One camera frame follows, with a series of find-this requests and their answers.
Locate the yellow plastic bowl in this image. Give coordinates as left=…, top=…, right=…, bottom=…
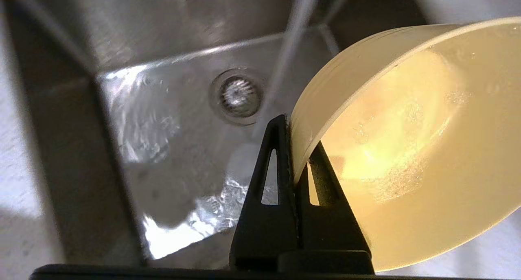
left=290, top=17, right=521, bottom=272

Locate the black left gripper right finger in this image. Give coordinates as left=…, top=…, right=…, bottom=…
left=295, top=141, right=375, bottom=273

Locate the stainless steel sink basin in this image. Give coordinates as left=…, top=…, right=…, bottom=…
left=0, top=0, right=428, bottom=270

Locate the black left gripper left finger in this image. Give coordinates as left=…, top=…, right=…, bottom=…
left=229, top=114, right=301, bottom=271

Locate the round metal drain strainer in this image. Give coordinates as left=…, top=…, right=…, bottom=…
left=210, top=66, right=265, bottom=127

